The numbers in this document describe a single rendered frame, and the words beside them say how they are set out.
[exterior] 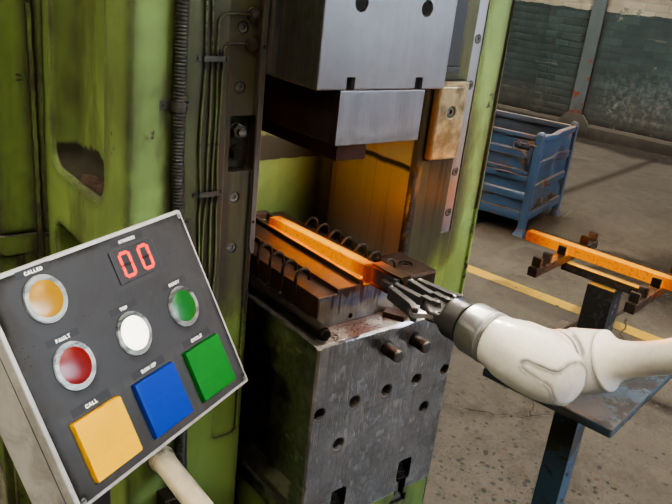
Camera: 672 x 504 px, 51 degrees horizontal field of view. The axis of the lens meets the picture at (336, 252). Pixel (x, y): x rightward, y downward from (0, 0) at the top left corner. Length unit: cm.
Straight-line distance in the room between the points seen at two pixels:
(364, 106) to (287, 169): 58
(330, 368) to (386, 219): 47
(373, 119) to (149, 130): 38
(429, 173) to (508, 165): 338
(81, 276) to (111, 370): 12
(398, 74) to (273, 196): 62
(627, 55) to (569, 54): 69
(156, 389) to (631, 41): 835
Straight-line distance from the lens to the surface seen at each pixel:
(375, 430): 152
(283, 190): 180
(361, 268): 138
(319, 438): 142
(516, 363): 111
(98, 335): 92
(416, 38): 130
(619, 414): 161
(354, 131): 125
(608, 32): 909
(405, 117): 132
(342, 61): 120
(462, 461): 263
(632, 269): 162
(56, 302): 89
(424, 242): 168
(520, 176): 495
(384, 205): 167
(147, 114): 119
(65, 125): 156
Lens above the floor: 155
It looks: 21 degrees down
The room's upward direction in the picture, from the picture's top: 6 degrees clockwise
